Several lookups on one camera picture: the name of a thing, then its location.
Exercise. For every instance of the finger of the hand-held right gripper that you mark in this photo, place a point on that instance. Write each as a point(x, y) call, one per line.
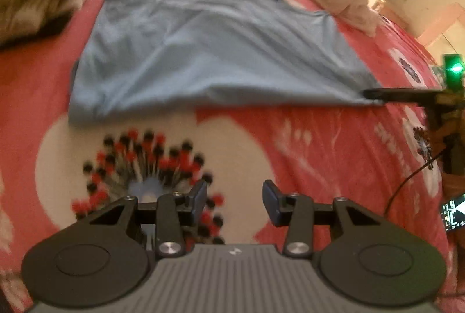
point(399, 95)

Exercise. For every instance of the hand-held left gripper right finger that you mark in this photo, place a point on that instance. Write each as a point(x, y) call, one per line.
point(270, 200)

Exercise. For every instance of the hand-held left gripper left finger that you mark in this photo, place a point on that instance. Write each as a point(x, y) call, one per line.
point(199, 200)

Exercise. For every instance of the light blue shirt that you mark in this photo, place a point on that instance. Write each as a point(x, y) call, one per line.
point(218, 51)

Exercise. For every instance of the pink headboard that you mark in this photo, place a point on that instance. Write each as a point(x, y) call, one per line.
point(441, 29)

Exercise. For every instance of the red floral blanket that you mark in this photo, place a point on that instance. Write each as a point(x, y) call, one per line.
point(327, 153)

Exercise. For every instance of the pink houndstooth fleece garment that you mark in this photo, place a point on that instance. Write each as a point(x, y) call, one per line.
point(25, 4)

